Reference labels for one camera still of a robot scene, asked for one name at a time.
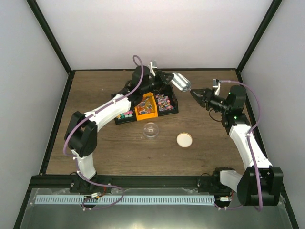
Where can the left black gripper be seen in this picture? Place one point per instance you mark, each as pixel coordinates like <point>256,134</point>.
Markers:
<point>161,75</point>

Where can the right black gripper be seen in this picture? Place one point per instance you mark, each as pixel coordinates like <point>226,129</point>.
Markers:
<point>205,100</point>

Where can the metal scoop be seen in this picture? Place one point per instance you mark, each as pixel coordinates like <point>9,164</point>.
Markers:
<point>179,81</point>

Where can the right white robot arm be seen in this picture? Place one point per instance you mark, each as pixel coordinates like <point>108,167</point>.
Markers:
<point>260,184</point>

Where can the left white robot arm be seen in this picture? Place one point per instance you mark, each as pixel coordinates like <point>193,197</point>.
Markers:
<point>83,128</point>

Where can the black bin with star candies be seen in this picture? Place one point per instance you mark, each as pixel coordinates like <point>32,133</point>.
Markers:
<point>126,117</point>

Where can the black bin with swirl lollipops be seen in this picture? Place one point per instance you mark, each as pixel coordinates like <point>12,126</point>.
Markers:
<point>167,103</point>

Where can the yellow bin with lollipops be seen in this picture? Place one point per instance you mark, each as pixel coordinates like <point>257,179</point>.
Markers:
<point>147,108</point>

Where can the round white jar lid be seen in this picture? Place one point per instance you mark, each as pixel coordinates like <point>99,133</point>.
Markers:
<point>184,140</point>

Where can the clear plastic jar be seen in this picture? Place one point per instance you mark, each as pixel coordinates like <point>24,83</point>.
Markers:
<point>151,130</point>

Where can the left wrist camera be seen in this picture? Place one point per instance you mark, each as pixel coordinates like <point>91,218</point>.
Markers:
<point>153,67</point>

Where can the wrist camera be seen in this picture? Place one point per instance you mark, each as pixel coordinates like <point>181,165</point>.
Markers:
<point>216,86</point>
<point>153,67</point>

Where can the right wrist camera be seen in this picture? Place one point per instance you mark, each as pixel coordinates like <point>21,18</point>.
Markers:
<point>216,86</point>

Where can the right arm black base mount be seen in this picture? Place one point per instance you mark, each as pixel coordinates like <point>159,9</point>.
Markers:
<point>212,182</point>

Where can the light blue slotted cable duct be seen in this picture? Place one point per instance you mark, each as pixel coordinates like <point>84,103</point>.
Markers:
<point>126,200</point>

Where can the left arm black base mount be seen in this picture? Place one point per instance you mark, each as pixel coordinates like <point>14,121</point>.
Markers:
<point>79,185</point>

